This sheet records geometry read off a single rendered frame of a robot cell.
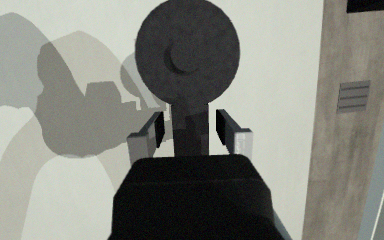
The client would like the white plastic bottle with blue cap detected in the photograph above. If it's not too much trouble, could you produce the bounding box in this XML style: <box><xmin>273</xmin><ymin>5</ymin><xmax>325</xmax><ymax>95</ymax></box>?
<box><xmin>273</xmin><ymin>208</ymin><xmax>292</xmax><ymax>240</ymax></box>

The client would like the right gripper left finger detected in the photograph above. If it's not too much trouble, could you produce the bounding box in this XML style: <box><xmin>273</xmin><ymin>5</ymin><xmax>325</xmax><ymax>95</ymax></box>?
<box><xmin>127</xmin><ymin>111</ymin><xmax>165</xmax><ymax>167</ymax></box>

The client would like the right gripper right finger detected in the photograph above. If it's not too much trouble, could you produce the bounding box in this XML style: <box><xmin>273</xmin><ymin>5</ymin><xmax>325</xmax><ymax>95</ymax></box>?
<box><xmin>216</xmin><ymin>109</ymin><xmax>253</xmax><ymax>161</ymax></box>

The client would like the red kettle with black handle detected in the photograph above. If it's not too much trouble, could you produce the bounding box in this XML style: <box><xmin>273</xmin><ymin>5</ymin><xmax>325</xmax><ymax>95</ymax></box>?
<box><xmin>135</xmin><ymin>0</ymin><xmax>240</xmax><ymax>157</ymax></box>

